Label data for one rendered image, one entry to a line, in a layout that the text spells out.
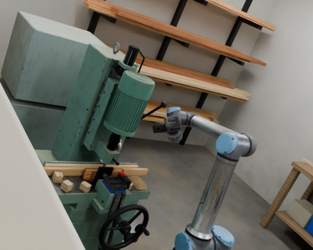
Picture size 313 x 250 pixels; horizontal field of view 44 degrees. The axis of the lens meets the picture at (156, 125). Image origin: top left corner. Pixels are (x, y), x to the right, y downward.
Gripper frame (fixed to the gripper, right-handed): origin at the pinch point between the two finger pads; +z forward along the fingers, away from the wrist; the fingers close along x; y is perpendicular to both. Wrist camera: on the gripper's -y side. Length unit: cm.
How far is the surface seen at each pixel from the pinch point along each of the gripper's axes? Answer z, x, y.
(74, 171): 8, 20, -52
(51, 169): 19, 19, -60
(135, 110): 19.1, -1.6, -12.4
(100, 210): 11, 43, -40
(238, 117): -350, -101, 82
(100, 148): 0.8, 8.3, -37.8
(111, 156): 3.8, 14.7, -31.9
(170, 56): -241, -167, 6
